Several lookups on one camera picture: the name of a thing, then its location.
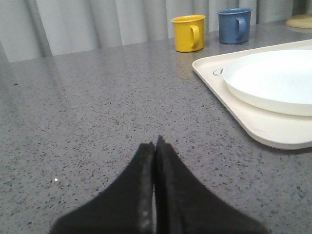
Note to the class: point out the yellow mug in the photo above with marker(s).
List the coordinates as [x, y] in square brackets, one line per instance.
[189, 33]

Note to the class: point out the white round plate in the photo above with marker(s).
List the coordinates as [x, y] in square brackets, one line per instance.
[278, 81]

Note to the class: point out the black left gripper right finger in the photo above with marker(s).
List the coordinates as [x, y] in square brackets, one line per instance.
[185, 206]

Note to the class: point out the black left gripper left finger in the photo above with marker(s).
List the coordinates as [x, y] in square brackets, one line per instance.
[125, 207]

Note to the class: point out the cream rabbit print tray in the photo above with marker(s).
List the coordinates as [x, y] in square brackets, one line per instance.
[277, 130]

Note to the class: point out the wooden mug tree stand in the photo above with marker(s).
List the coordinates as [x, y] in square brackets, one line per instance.
[300, 21]

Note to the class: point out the grey curtain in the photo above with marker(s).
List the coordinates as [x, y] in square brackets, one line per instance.
[31, 29]

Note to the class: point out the blue mug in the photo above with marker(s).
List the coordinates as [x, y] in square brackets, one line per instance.
[234, 25]

